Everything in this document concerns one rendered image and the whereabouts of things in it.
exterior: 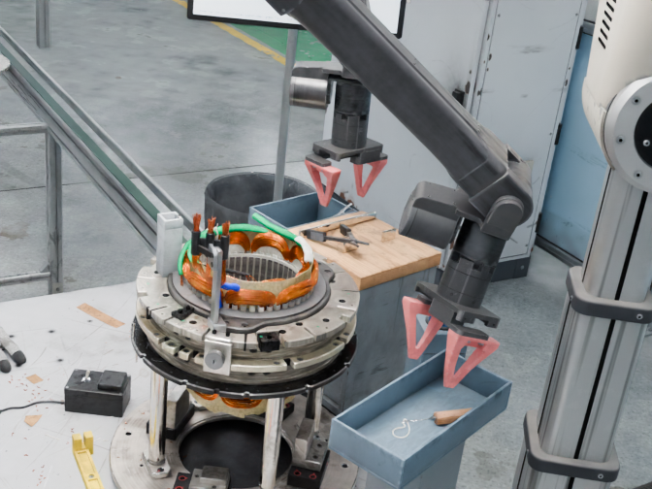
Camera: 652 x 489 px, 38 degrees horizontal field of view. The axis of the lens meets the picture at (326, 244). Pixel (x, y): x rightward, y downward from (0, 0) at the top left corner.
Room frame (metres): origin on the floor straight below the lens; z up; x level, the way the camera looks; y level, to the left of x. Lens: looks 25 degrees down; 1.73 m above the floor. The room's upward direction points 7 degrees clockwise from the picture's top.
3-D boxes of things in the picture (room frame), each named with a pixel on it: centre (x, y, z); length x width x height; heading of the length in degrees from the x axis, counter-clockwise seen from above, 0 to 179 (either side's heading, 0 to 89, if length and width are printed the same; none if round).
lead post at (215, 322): (1.07, 0.13, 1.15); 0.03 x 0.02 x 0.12; 27
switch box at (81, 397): (1.30, 0.35, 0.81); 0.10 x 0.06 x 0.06; 90
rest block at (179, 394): (1.24, 0.22, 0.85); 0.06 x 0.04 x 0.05; 167
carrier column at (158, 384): (1.14, 0.22, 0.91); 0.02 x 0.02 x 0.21
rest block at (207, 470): (1.09, 0.13, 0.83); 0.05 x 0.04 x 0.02; 89
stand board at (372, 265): (1.46, -0.06, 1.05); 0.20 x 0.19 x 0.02; 44
